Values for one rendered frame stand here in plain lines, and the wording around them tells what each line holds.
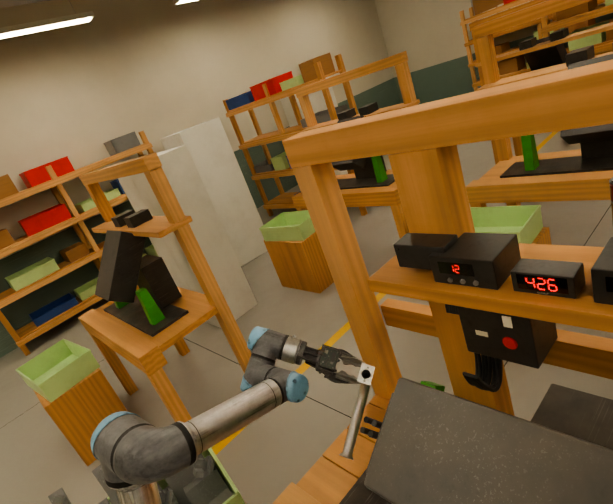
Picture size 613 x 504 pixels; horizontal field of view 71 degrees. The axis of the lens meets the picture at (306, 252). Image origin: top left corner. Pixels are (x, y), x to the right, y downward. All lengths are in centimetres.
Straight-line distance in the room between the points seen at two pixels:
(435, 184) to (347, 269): 50
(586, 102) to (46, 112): 741
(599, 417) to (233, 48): 892
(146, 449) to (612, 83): 108
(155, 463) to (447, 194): 87
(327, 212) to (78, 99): 683
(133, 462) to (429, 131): 94
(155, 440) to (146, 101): 756
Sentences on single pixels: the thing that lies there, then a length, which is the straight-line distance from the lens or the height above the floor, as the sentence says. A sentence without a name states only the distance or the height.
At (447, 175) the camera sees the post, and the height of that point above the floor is 178.
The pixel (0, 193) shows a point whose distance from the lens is 702.
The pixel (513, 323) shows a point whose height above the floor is 147.
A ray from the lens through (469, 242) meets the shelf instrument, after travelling 110.
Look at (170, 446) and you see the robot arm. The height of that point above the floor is 152.
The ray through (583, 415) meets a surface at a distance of 118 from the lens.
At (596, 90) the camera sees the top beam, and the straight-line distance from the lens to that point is 90.
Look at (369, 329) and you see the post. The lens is 158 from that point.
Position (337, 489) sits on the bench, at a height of 88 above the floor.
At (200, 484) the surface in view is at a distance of 182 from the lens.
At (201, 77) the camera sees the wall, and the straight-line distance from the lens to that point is 888.
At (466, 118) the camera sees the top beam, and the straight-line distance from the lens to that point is 99.
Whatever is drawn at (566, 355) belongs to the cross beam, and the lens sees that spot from 133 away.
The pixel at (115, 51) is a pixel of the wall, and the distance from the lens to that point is 834.
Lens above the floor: 209
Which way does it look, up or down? 21 degrees down
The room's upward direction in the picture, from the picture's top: 21 degrees counter-clockwise
